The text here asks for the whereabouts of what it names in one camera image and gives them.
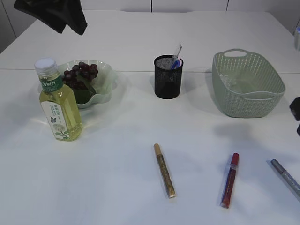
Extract clear plastic sheet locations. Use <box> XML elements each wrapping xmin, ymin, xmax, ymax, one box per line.
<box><xmin>219</xmin><ymin>74</ymin><xmax>237</xmax><ymax>90</ymax></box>

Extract green woven plastic basket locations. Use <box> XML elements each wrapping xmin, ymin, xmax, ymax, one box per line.
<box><xmin>212</xmin><ymin>49</ymin><xmax>285</xmax><ymax>118</ymax></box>

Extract clear plastic ruler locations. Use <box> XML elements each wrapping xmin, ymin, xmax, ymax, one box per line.
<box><xmin>172</xmin><ymin>43</ymin><xmax>182</xmax><ymax>60</ymax></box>

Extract green wavy plate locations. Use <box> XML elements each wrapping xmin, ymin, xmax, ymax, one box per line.
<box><xmin>58</xmin><ymin>60</ymin><xmax>117</xmax><ymax>108</ymax></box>

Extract red glitter glue pen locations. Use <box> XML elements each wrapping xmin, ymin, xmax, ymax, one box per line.
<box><xmin>221</xmin><ymin>152</ymin><xmax>239</xmax><ymax>209</ymax></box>

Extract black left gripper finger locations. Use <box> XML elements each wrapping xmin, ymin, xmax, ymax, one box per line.
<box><xmin>60</xmin><ymin>0</ymin><xmax>88</xmax><ymax>36</ymax></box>
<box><xmin>14</xmin><ymin>0</ymin><xmax>67</xmax><ymax>33</ymax></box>

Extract blue scissors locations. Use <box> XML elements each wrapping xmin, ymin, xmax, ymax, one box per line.
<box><xmin>170</xmin><ymin>58</ymin><xmax>182</xmax><ymax>70</ymax></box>

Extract black mesh pen holder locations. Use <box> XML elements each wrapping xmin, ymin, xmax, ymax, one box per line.
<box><xmin>154</xmin><ymin>55</ymin><xmax>184</xmax><ymax>99</ymax></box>

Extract purple grape bunch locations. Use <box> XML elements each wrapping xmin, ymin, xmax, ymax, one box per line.
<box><xmin>61</xmin><ymin>61</ymin><xmax>98</xmax><ymax>104</ymax></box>

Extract gold glitter glue pen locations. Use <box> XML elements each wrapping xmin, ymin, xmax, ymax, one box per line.
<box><xmin>154</xmin><ymin>143</ymin><xmax>176</xmax><ymax>199</ymax></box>

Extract jasmine tea bottle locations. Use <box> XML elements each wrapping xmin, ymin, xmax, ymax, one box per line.
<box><xmin>35</xmin><ymin>58</ymin><xmax>83</xmax><ymax>141</ymax></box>

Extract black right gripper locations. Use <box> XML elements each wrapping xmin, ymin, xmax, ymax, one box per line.
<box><xmin>289</xmin><ymin>96</ymin><xmax>300</xmax><ymax>138</ymax></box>

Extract silver glitter glue pen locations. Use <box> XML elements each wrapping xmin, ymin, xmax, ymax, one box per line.
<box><xmin>270</xmin><ymin>159</ymin><xmax>300</xmax><ymax>199</ymax></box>

